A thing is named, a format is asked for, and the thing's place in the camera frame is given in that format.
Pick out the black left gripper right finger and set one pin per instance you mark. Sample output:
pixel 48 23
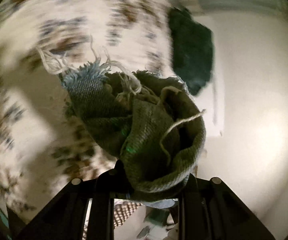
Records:
pixel 209 209

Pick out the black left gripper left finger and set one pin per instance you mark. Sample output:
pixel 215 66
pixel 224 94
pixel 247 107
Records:
pixel 81 209

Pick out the blue denim jeans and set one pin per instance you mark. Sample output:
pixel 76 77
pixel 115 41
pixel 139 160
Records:
pixel 149 123

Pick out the floral fleece blanket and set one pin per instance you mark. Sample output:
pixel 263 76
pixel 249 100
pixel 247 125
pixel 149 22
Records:
pixel 42 144

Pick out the dark green cloth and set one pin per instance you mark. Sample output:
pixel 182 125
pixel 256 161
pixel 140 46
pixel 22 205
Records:
pixel 193 50

